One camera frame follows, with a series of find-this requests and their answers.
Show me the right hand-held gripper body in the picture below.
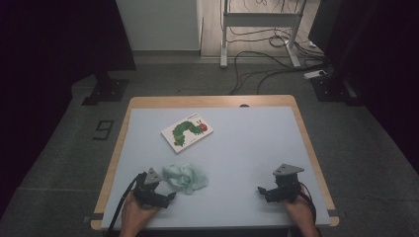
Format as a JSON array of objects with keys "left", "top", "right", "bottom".
[{"left": 271, "top": 163, "right": 305, "bottom": 203}]

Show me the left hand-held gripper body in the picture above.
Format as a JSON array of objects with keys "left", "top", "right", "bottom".
[{"left": 131, "top": 167, "right": 171, "bottom": 209}]

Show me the pale green cloth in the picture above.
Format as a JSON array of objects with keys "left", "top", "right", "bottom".
[{"left": 161, "top": 163, "right": 210, "bottom": 196}]

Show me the caterpillar picture board book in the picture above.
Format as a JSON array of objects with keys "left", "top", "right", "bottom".
[{"left": 160, "top": 112, "right": 214, "bottom": 155}]

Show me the person's left hand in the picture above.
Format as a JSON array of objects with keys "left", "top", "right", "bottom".
[{"left": 120, "top": 193, "right": 160, "bottom": 232}]

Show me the person's right hand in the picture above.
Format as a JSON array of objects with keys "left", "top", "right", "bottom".
[{"left": 284, "top": 192, "right": 316, "bottom": 229}]

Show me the wooden table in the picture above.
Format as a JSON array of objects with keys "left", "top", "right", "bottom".
[{"left": 90, "top": 95, "right": 340, "bottom": 231}]

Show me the black stand base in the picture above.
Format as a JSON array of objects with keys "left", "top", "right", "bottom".
[
  {"left": 81, "top": 70, "right": 130, "bottom": 107},
  {"left": 310, "top": 73, "right": 364, "bottom": 107}
]

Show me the white power strip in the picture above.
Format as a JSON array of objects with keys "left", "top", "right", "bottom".
[{"left": 303, "top": 69, "right": 328, "bottom": 80}]

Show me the dark curtain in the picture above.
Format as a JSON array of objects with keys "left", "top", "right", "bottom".
[
  {"left": 309, "top": 0, "right": 419, "bottom": 176},
  {"left": 0, "top": 0, "right": 136, "bottom": 218}
]

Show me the white panel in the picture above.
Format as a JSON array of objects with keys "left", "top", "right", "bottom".
[{"left": 115, "top": 0, "right": 203, "bottom": 52}]

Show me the bundle of black floor cables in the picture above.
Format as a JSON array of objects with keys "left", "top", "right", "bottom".
[{"left": 226, "top": 0, "right": 330, "bottom": 97}]

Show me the white desk frame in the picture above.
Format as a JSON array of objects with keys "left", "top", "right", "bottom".
[{"left": 219, "top": 0, "right": 309, "bottom": 69}]

